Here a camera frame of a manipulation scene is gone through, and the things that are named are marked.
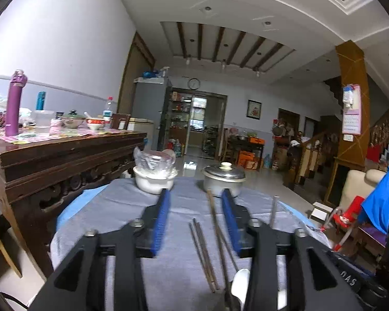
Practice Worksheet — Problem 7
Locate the white chest freezer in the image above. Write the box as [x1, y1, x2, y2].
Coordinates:
[127, 117, 154, 140]

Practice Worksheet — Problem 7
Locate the white bowl with plastic bag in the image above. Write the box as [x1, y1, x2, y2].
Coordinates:
[133, 147, 178, 194]

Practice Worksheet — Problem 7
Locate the teal thermos bottle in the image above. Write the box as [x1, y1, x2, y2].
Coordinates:
[36, 91, 46, 111]

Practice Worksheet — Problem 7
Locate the white plastic spoon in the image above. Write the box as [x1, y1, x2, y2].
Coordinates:
[230, 268, 250, 311]
[277, 289, 287, 310]

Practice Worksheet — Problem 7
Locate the dark dining table background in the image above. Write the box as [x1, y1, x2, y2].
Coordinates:
[228, 136, 265, 171]

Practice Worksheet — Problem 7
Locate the round wall clock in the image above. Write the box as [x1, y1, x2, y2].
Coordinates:
[187, 78, 201, 91]

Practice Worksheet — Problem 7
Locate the grey tablecloth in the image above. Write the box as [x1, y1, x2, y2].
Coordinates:
[50, 177, 330, 311]

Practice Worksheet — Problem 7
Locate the aluminium pot with lid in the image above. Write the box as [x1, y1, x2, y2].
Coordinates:
[202, 161, 246, 197]

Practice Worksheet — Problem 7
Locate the red plastic child chair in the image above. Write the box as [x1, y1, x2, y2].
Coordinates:
[320, 196, 365, 252]

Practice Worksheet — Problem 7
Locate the wall calendar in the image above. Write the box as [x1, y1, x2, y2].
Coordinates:
[342, 84, 362, 136]

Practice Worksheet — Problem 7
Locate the framed wall picture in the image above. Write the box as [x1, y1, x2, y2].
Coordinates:
[246, 100, 262, 120]

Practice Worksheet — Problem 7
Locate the clear plastic water bottle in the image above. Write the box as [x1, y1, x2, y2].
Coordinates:
[102, 97, 113, 129]

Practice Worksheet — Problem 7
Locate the white step stool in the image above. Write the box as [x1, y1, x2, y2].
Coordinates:
[309, 201, 333, 223]

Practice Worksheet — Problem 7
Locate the carved dark wooden sideboard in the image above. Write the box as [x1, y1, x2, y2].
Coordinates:
[0, 131, 146, 278]

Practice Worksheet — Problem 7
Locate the beige armchair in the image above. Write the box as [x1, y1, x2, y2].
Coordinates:
[339, 169, 386, 212]

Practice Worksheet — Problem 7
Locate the purple thermos bottle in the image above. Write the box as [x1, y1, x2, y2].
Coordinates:
[5, 69, 28, 136]

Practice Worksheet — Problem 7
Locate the red and white bowl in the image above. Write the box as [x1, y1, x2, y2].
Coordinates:
[86, 117, 105, 131]

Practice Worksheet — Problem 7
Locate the grey refrigerator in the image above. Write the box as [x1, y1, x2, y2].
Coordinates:
[132, 77, 172, 150]

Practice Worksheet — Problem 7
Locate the blue jacket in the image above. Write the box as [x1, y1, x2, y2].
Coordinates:
[358, 169, 389, 234]

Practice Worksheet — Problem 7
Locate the clear plastic container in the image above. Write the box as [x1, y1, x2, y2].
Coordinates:
[32, 110, 55, 134]

